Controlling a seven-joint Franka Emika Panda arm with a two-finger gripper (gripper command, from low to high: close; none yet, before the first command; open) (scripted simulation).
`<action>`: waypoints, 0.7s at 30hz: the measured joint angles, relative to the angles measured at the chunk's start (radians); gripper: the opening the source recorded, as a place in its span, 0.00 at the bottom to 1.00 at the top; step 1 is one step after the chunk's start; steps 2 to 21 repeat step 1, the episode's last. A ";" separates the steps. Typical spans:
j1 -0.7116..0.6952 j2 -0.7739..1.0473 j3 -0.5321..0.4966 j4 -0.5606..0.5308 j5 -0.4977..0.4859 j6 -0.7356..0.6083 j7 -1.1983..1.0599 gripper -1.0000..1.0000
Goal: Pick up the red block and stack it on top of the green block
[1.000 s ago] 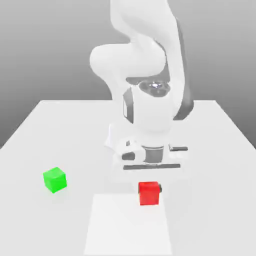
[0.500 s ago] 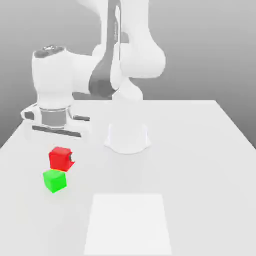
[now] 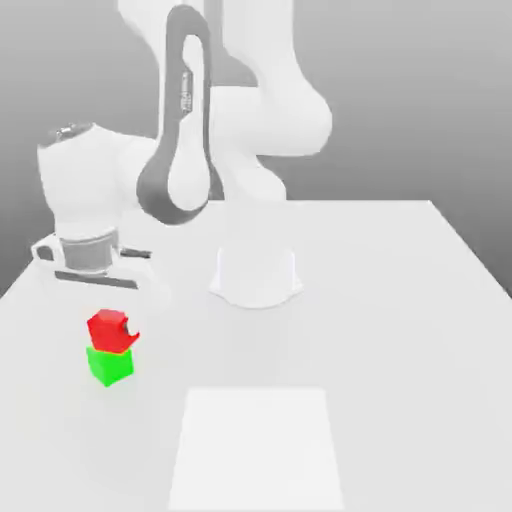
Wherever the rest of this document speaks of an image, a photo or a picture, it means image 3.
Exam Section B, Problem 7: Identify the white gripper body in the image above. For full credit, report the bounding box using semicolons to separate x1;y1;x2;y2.
51;261;172;321

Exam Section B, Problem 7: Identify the small red cube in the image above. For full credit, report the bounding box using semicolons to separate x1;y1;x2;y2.
86;308;141;355

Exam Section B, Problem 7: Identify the small green cube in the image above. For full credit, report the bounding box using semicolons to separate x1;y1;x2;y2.
85;346;135;388

